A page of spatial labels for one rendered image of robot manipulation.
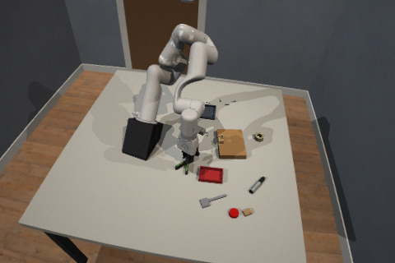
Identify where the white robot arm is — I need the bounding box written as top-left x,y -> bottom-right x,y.
132,24 -> 218,141

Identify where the red open tray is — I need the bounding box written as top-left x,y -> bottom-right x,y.
198,166 -> 223,184

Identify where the brown wooden board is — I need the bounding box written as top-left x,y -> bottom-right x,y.
216,129 -> 247,159

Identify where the red button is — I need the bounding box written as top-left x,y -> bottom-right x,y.
229,208 -> 239,219

